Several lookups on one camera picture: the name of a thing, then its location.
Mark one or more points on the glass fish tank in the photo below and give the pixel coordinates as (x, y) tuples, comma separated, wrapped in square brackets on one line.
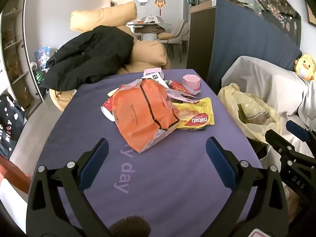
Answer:
[(271, 2)]

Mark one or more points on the black jacket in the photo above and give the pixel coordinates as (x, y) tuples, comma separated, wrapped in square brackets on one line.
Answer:
[(93, 51)]

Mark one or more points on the brown fuzzy object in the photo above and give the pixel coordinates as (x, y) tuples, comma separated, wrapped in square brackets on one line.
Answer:
[(129, 227)]

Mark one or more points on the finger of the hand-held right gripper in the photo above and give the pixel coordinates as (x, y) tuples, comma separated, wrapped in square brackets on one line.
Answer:
[(297, 129), (277, 142)]

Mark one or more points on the red snack packet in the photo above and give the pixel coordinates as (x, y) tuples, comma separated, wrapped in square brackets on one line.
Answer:
[(178, 87)]

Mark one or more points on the yellow duck plush toy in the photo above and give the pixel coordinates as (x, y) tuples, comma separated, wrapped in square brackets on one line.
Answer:
[(306, 66)]

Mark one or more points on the orange plastic bag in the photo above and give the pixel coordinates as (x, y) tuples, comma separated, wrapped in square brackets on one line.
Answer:
[(138, 111)]

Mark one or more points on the purple table cloth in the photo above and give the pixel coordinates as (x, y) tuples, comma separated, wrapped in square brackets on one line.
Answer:
[(172, 177)]

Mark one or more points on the black white printed bag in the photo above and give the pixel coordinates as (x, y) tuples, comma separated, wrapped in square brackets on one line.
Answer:
[(9, 126)]

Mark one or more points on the tan seat cushion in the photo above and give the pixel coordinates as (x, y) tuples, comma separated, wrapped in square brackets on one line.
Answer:
[(165, 36)]

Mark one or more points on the colourful gift bag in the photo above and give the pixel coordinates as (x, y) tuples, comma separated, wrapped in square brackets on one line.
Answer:
[(43, 59)]

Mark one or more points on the beige plastic bag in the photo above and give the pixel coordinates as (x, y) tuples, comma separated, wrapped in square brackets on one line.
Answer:
[(229, 101)]

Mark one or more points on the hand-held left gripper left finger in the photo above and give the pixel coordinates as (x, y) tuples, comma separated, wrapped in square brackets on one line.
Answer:
[(95, 163)]

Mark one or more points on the pink hexagonal box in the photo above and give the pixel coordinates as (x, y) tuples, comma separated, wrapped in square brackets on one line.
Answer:
[(191, 81)]

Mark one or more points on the yellow wafer wrapper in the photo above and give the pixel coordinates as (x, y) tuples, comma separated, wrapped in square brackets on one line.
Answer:
[(195, 114)]

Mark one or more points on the grey foil wrapper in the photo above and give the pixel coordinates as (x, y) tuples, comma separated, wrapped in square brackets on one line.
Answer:
[(191, 95)]

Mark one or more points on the red paper cup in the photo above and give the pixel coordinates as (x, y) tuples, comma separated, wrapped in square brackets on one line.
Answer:
[(107, 107)]

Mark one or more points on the grey food cover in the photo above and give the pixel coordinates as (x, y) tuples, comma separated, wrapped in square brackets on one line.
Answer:
[(151, 19)]

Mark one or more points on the tan leather sofa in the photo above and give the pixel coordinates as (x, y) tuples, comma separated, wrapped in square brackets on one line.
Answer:
[(145, 51)]

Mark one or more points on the dark brown cabinet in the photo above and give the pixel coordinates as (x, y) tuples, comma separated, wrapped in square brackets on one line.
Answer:
[(200, 42)]

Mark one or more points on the navy blue cloth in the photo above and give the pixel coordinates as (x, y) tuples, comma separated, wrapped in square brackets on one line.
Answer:
[(242, 42)]

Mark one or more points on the grey dining chair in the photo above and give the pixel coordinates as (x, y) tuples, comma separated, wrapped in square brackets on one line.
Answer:
[(185, 34), (176, 35)]

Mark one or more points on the reddish brown object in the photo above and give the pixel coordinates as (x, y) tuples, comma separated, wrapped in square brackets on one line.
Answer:
[(14, 172)]

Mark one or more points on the glass display cabinet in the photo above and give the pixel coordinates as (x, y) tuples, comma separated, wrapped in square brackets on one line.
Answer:
[(14, 42)]

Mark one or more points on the framed wall picture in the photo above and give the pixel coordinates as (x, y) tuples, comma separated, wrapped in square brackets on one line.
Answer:
[(311, 14)]

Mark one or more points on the dining table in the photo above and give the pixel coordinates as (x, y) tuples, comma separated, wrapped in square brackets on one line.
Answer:
[(148, 28)]

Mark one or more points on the light grey cover cloth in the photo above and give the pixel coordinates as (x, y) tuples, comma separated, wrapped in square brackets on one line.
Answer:
[(261, 79)]

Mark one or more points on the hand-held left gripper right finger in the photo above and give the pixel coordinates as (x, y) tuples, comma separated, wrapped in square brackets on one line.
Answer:
[(221, 163)]

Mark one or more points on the white green printed packet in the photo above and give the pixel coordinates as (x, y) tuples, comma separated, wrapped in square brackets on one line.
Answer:
[(159, 78)]

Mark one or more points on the red knot wall ornament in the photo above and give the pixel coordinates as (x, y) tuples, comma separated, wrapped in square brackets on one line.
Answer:
[(160, 3)]

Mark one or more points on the pink plastic basket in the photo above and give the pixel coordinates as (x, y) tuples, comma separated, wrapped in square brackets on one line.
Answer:
[(151, 72)]

